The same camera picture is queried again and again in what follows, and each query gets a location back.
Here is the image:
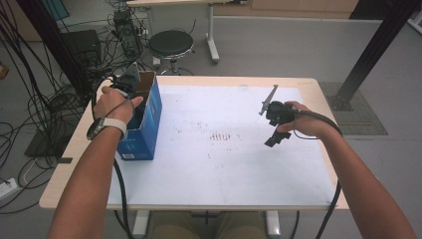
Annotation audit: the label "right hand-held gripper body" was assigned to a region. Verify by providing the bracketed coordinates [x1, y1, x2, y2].
[259, 84, 298, 127]

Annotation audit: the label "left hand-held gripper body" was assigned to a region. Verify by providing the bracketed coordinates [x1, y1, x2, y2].
[110, 62, 141, 99]

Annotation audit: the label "blue cardboard box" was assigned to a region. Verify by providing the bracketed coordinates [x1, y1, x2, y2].
[115, 70, 164, 161]

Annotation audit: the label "person's left hand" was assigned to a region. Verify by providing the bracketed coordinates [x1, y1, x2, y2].
[93, 86, 144, 125]

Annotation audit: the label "person's right hand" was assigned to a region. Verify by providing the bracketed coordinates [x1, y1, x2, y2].
[276, 101, 330, 140]

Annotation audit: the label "wristwatch with white band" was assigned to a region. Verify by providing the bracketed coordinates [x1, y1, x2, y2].
[86, 117, 128, 141]

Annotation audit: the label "white table mat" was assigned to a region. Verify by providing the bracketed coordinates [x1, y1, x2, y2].
[107, 84, 338, 206]

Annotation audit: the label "black round stool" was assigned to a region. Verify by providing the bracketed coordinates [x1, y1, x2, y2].
[147, 29, 195, 77]

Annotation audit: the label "black equipment box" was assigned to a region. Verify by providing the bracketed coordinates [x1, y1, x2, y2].
[61, 29, 103, 68]

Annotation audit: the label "dark floor mat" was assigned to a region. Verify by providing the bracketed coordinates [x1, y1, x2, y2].
[317, 82, 389, 136]

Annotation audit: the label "white background desk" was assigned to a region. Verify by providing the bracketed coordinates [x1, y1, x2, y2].
[125, 0, 249, 65]

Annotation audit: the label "wooden cabinet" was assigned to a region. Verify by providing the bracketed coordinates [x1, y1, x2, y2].
[213, 0, 360, 20]

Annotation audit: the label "teal board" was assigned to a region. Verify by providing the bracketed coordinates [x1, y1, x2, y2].
[41, 0, 71, 21]

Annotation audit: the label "light wooden table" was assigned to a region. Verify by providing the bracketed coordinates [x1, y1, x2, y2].
[38, 75, 350, 239]

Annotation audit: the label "person's khaki trouser legs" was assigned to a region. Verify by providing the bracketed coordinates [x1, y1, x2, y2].
[147, 210, 267, 239]

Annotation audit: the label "white power strip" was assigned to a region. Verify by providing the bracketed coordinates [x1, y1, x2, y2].
[0, 177, 19, 200]

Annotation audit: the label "thin grey left wrist cord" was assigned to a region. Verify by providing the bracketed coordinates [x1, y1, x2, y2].
[103, 98, 136, 118]

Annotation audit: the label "thin grey wrist cord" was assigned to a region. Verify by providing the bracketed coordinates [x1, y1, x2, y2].
[291, 128, 320, 141]
[103, 98, 136, 118]

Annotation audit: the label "thin grey right wrist cord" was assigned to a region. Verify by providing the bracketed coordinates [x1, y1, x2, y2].
[291, 128, 320, 141]

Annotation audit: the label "black metal frame post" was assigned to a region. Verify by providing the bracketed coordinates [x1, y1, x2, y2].
[326, 0, 422, 112]
[15, 0, 96, 101]

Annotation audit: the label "thick black right gripper cable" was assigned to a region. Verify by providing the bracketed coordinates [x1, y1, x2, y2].
[292, 108, 343, 239]

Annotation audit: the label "thick black gripper cable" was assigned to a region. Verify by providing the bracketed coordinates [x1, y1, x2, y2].
[90, 75, 134, 239]
[292, 108, 343, 239]

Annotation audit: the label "black floor base plate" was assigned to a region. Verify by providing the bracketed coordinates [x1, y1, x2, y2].
[24, 127, 76, 159]

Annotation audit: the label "thick black left gripper cable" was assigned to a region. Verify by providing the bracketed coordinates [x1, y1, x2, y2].
[90, 75, 134, 239]

